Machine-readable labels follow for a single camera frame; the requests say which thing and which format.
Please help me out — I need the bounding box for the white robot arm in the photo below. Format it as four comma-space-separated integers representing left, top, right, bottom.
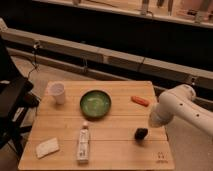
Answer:
148, 84, 213, 138

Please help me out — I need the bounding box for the orange carrot toy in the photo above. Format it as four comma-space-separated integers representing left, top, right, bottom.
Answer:
131, 96, 149, 107

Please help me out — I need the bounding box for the green bowl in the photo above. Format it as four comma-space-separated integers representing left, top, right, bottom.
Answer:
80, 90, 111, 119

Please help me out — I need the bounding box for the white tube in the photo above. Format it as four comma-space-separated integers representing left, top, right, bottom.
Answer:
77, 122, 90, 163

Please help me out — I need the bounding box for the wooden folding table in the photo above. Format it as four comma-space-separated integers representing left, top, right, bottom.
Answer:
18, 81, 174, 171

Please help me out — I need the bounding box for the white paper cup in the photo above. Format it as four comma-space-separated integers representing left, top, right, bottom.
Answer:
48, 83, 66, 105

